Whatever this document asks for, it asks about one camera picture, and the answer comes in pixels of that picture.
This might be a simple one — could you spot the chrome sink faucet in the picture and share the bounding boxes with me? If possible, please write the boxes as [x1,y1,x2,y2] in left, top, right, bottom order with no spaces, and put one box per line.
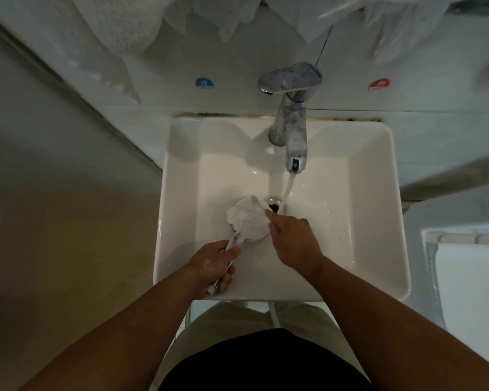
[257,62,323,173]

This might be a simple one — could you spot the person's left forearm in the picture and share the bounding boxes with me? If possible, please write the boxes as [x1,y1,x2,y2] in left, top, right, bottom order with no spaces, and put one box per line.
[20,266,203,391]

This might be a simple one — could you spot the black shirt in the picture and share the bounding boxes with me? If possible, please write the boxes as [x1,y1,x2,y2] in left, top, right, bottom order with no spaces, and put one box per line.
[159,329,375,391]

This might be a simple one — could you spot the person's right forearm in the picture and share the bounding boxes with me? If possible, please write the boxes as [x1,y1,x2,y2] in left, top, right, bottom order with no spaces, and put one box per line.
[308,256,489,391]

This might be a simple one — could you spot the person's left hand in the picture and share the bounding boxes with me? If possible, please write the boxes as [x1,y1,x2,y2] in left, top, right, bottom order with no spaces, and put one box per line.
[185,239,242,300]

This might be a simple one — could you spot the white hanging towel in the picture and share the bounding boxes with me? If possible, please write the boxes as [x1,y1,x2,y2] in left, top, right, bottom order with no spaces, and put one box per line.
[71,0,489,58]

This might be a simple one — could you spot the thin black cord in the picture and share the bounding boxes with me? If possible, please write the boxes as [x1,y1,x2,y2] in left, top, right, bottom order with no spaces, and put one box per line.
[316,24,334,66]

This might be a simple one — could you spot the white toilet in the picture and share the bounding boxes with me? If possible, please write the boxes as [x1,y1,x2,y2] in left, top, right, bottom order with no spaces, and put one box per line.
[403,185,489,363]

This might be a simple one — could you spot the chrome shower head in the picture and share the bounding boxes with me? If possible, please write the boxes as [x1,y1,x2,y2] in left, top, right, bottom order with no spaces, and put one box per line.
[208,196,272,298]

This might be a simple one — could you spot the person's right hand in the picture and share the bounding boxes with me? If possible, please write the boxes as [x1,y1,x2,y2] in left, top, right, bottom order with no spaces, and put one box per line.
[264,209,326,280]

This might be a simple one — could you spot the white ceramic sink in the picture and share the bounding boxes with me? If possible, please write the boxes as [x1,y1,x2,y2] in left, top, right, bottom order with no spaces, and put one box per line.
[153,116,411,302]

